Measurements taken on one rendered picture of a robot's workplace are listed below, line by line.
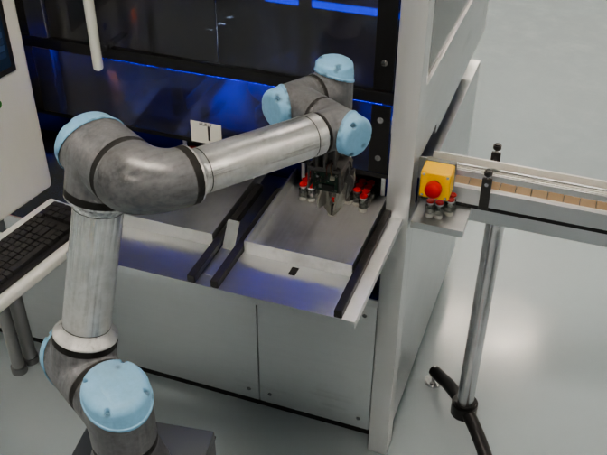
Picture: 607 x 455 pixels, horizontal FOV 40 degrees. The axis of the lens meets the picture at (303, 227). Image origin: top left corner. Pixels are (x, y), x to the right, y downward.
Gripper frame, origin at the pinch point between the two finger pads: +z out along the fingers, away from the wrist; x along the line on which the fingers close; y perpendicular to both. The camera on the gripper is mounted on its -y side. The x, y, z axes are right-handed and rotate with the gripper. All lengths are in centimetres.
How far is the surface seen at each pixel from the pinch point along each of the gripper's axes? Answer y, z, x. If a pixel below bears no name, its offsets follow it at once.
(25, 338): -5, 74, -98
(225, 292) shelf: 16.6, 16.1, -19.0
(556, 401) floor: -64, 104, 59
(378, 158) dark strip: -23.1, -0.2, 3.5
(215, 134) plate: -23.4, 1.8, -38.8
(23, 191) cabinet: -6, 19, -88
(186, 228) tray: 2.5, 12.5, -35.0
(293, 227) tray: -10.5, 15.6, -13.2
